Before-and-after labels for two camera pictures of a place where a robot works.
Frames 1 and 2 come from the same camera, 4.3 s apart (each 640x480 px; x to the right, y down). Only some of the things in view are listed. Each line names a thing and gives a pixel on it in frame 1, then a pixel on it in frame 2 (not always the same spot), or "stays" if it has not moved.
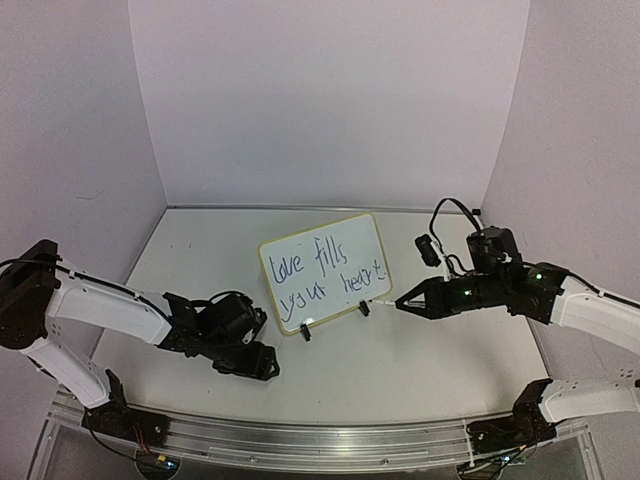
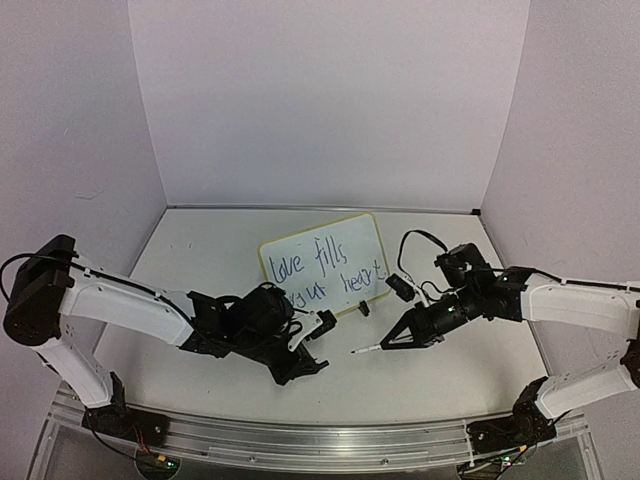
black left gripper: (252, 367) → (302, 365)
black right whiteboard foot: (364, 308) stays
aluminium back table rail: (314, 206) stays
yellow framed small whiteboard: (323, 270) stays
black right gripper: (438, 295) → (420, 329)
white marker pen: (384, 302) → (367, 349)
